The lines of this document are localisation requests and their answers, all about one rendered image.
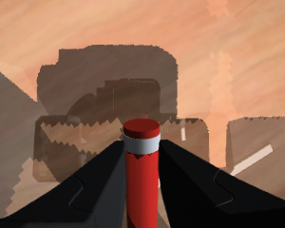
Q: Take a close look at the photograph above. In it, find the red peg with white band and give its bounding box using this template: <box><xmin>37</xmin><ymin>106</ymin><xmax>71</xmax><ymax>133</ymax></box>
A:
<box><xmin>123</xmin><ymin>118</ymin><xmax>161</xmax><ymax>228</ymax></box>

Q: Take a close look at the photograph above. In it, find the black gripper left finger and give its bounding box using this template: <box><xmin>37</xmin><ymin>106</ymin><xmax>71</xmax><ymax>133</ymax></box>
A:
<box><xmin>0</xmin><ymin>141</ymin><xmax>127</xmax><ymax>228</ymax></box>

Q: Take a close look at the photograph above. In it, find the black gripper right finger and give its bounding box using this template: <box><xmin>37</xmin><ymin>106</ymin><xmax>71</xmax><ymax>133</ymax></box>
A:
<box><xmin>158</xmin><ymin>140</ymin><xmax>285</xmax><ymax>228</ymax></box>

